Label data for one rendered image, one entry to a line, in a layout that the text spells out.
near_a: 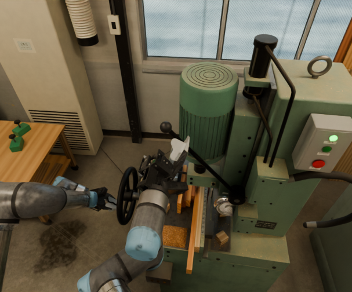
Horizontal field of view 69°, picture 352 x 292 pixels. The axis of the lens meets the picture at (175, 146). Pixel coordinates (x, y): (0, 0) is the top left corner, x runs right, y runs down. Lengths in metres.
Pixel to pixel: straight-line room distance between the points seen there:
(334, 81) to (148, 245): 0.64
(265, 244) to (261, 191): 0.45
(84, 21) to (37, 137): 0.93
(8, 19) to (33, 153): 0.91
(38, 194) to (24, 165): 1.17
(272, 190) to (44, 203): 0.71
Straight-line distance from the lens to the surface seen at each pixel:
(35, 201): 0.92
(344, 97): 0.78
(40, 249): 2.28
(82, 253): 2.16
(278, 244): 1.28
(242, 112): 0.80
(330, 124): 0.74
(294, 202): 1.06
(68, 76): 2.18
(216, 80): 0.77
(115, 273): 0.67
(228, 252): 1.20
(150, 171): 0.67
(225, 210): 1.04
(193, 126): 0.80
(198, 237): 1.04
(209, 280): 1.52
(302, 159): 0.79
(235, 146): 0.87
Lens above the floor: 1.89
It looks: 45 degrees down
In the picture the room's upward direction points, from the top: straight up
